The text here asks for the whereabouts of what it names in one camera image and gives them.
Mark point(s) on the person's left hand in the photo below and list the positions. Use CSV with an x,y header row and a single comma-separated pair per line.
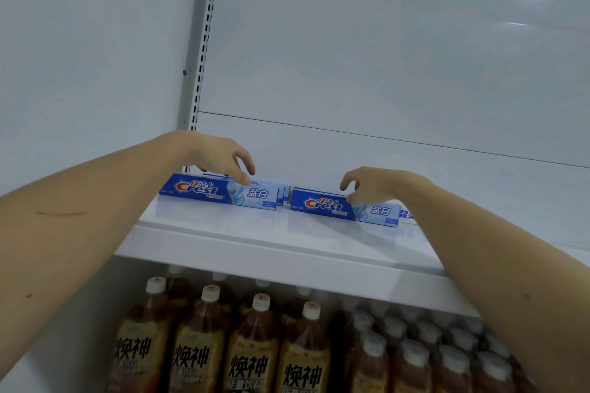
x,y
212,151

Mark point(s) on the person's right hand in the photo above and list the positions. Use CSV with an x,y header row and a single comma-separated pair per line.
x,y
392,185

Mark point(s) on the person's left thumb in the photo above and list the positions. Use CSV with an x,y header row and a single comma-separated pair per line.
x,y
239,176

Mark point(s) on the person's right thumb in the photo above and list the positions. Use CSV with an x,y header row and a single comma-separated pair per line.
x,y
356,199

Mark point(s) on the blue toothpaste box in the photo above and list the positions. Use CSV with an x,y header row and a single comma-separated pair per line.
x,y
207,190
332,208

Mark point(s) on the person's left forearm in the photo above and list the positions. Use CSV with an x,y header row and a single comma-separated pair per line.
x,y
87,217

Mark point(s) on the person's right forearm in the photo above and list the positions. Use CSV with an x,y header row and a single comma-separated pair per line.
x,y
502,277

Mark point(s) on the row of blue toothpaste cartons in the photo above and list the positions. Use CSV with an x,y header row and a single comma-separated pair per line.
x,y
318,191
283,192

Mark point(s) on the white metal shelf board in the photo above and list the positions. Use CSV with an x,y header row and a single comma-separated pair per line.
x,y
285,245

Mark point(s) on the white shelf back panel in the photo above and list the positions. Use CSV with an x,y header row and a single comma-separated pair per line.
x,y
392,61

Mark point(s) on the slotted white shelf upright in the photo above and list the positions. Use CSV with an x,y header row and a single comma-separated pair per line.
x,y
205,38

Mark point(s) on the group of yellow label bottles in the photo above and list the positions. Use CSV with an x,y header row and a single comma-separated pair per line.
x,y
221,346

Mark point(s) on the group of dark drink bottles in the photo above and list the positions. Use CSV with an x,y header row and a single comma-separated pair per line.
x,y
428,356

